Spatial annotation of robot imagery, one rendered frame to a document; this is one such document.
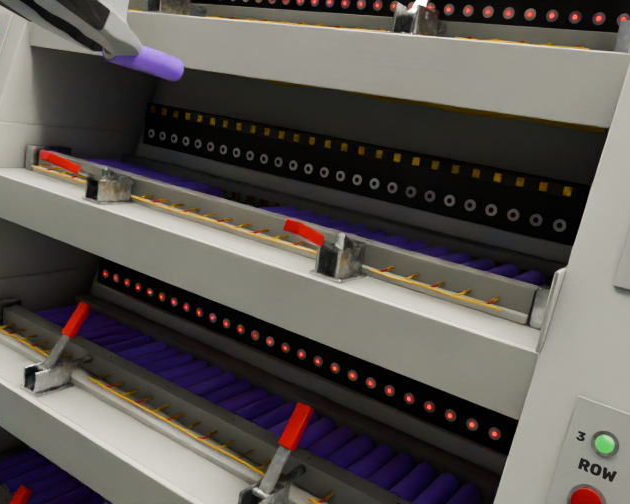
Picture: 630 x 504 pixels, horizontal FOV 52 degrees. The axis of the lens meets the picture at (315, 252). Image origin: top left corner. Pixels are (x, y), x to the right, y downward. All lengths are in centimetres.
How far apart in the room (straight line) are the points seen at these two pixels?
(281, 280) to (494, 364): 17
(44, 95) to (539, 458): 64
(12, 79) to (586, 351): 64
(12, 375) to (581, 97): 56
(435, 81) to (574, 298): 18
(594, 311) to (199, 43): 40
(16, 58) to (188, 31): 24
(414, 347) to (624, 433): 13
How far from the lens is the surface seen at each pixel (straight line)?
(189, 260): 54
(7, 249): 83
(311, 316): 47
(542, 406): 41
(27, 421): 67
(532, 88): 45
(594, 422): 40
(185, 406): 61
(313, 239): 43
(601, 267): 41
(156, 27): 65
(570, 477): 41
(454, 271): 48
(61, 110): 83
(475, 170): 61
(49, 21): 48
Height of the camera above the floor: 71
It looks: 1 degrees up
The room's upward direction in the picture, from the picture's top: 18 degrees clockwise
